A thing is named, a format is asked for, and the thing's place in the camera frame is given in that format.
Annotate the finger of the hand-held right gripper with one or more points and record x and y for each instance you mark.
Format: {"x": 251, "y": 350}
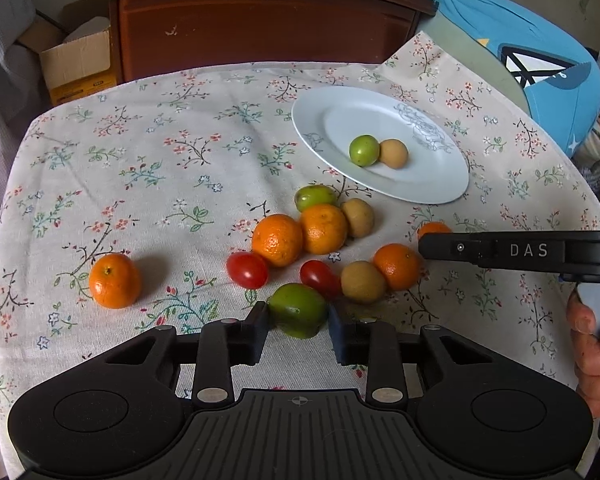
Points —
{"x": 442, "y": 247}

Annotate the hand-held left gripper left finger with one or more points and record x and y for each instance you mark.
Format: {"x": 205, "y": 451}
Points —
{"x": 257, "y": 332}

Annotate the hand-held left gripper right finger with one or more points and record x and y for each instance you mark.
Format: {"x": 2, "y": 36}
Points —
{"x": 338, "y": 334}

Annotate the mandarin orange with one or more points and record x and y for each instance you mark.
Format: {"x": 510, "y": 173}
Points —
{"x": 323, "y": 228}
{"x": 399, "y": 266}
{"x": 277, "y": 240}
{"x": 115, "y": 281}
{"x": 434, "y": 229}

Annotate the green jujube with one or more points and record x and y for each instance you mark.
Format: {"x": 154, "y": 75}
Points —
{"x": 314, "y": 196}
{"x": 364, "y": 150}
{"x": 297, "y": 310}

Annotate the brown sapodilla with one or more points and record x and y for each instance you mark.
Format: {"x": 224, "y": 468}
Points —
{"x": 395, "y": 153}
{"x": 363, "y": 281}
{"x": 360, "y": 217}

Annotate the red cherry tomato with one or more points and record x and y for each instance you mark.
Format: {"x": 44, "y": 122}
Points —
{"x": 247, "y": 270}
{"x": 319, "y": 277}

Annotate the white plate with grey print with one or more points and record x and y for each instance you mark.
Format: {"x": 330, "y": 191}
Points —
{"x": 340, "y": 125}

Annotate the person's right hand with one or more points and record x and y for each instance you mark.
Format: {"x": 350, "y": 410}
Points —
{"x": 597, "y": 370}

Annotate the floral tablecloth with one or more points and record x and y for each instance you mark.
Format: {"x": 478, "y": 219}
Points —
{"x": 180, "y": 170}

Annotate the blue printed cushion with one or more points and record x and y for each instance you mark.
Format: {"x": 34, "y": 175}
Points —
{"x": 485, "y": 15}

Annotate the wooden chair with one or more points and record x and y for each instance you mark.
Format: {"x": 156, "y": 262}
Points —
{"x": 260, "y": 25}

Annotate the open cardboard box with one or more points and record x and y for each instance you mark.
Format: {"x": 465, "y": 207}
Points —
{"x": 75, "y": 60}

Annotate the lilac checked cloth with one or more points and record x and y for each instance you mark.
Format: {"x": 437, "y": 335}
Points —
{"x": 0, "y": 110}

